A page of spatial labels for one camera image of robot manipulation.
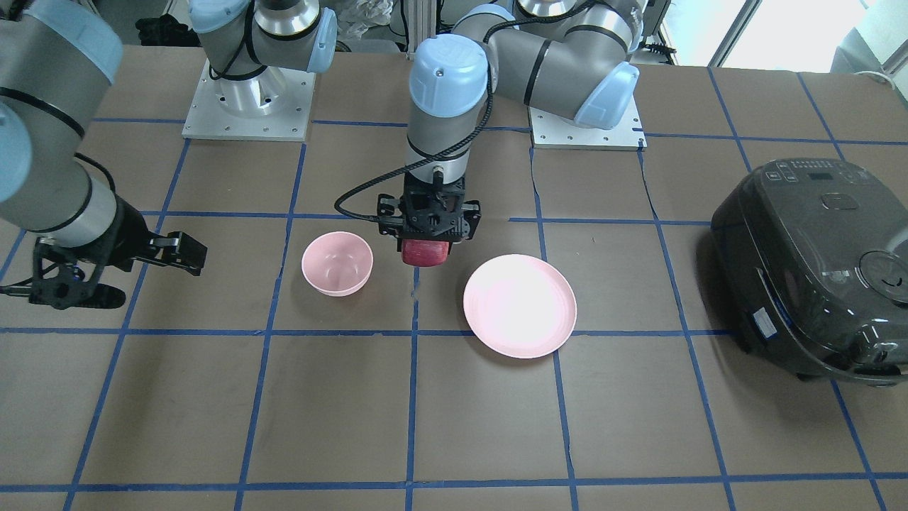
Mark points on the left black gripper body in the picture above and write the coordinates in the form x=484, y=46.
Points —
x=387, y=208

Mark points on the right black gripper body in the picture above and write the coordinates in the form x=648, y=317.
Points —
x=128, y=235

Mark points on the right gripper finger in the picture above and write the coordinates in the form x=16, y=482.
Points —
x=178, y=250

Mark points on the red apple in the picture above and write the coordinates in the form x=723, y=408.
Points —
x=424, y=253

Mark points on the pink bowl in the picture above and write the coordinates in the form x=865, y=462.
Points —
x=337, y=264

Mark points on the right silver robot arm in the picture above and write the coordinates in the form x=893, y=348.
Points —
x=58, y=61

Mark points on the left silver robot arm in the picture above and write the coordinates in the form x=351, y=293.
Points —
x=567, y=58

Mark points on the pink plate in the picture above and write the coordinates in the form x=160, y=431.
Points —
x=520, y=306

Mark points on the black rice cooker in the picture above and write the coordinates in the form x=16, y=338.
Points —
x=814, y=250

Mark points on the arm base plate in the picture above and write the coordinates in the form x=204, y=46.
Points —
x=553, y=132
x=274, y=106

